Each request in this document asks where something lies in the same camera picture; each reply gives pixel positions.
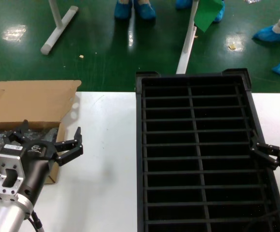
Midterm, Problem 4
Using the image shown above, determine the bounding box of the brown cardboard box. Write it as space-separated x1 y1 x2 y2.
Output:
0 80 82 185

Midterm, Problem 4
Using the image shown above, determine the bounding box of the person in white shirt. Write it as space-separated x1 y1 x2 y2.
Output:
114 0 157 20

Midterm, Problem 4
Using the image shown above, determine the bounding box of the grey left arm cable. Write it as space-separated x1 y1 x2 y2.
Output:
30 210 45 232

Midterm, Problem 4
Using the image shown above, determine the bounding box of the black slotted container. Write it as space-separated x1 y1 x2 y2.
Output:
134 68 280 232

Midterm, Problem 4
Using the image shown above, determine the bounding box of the green tablecloth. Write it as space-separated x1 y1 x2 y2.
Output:
194 0 224 33

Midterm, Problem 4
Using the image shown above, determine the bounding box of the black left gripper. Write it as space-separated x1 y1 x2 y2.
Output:
0 119 84 205

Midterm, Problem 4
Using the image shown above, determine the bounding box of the silver left wrist bracket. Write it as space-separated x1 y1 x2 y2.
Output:
0 153 26 196

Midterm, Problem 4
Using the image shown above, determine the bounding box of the white table leg with foot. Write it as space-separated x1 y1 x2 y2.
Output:
175 0 200 74
40 0 79 56

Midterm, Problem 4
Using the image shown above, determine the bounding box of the blue shoe covers right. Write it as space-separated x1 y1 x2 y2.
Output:
251 0 280 77

